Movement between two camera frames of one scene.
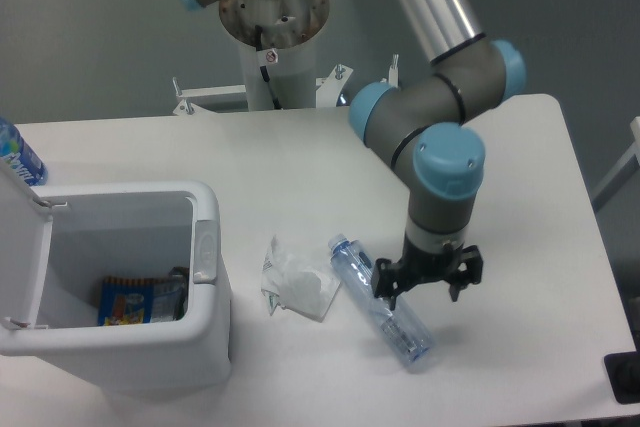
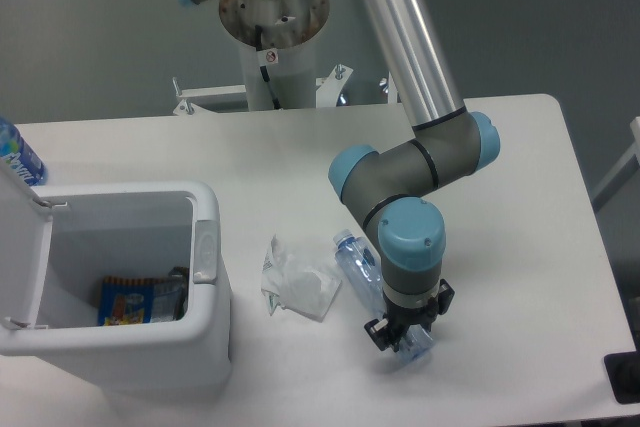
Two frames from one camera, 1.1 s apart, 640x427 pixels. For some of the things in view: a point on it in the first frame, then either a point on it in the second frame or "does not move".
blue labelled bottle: [15, 152] does not move
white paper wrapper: [295, 286] does not move
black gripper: [418, 266] to [397, 319]
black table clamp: [623, 372] does not move
